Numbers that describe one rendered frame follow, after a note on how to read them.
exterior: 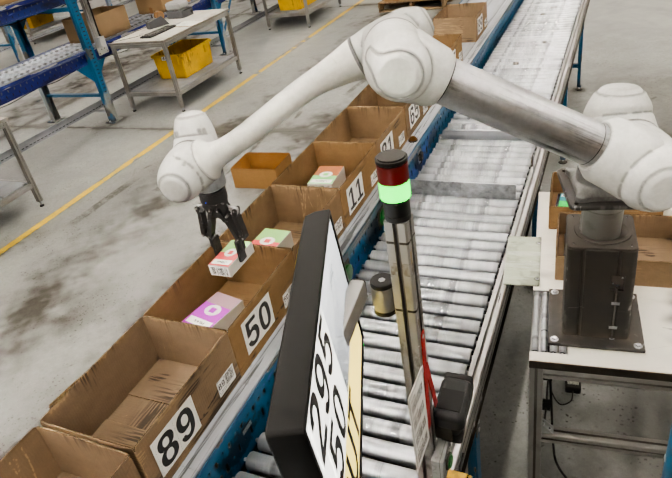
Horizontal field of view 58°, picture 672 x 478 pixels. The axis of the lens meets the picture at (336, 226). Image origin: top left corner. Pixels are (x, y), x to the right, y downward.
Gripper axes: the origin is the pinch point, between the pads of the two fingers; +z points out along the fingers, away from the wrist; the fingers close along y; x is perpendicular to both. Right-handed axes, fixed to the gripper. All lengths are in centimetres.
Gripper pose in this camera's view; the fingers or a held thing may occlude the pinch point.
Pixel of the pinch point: (229, 250)
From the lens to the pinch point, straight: 175.1
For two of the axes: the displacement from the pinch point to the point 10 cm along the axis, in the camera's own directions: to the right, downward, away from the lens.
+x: -3.9, 5.3, -7.6
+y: -9.1, -0.8, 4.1
